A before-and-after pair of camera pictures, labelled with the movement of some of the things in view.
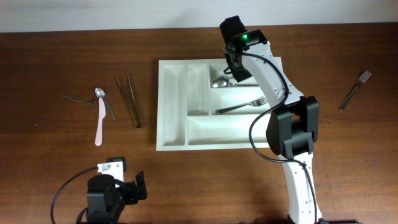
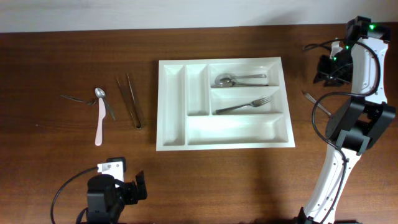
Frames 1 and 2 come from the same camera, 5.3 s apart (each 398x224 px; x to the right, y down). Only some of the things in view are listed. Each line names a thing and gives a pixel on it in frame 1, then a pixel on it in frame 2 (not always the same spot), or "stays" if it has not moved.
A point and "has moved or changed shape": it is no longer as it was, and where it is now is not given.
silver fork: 260,101 stays
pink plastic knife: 102,114 stays
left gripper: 132,188 stays
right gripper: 239,73 → 324,73
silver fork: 363,78 has moved or changed shape
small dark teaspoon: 88,101 stays
